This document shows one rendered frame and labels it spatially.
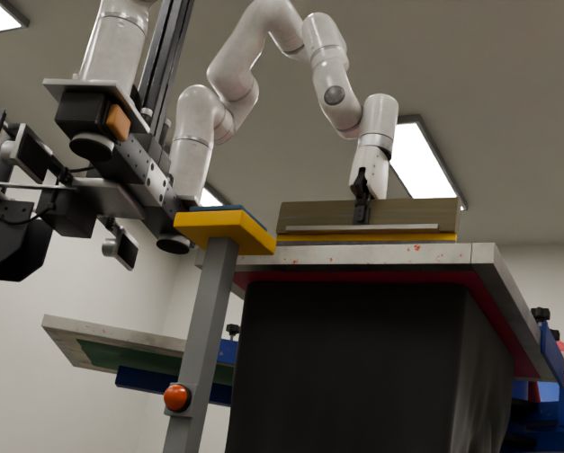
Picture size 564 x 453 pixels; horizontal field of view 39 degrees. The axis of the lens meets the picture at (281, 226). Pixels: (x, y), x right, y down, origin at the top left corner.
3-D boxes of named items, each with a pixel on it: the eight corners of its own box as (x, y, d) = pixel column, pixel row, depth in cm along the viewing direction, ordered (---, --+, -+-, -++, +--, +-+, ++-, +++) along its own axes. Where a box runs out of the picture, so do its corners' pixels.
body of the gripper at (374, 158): (366, 163, 172) (359, 209, 168) (349, 139, 164) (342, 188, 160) (399, 161, 169) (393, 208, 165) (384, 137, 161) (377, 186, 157)
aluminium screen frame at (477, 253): (493, 263, 130) (495, 242, 132) (193, 264, 157) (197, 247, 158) (559, 383, 194) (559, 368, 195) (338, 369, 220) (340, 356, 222)
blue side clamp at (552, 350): (545, 352, 169) (546, 321, 171) (521, 351, 171) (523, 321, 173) (564, 387, 193) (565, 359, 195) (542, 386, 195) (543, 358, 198)
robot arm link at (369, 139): (367, 155, 173) (365, 166, 172) (353, 134, 166) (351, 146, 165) (400, 153, 170) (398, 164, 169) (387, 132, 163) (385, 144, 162)
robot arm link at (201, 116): (161, 137, 184) (176, 79, 190) (189, 164, 195) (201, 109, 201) (198, 136, 180) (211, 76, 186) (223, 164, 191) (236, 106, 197)
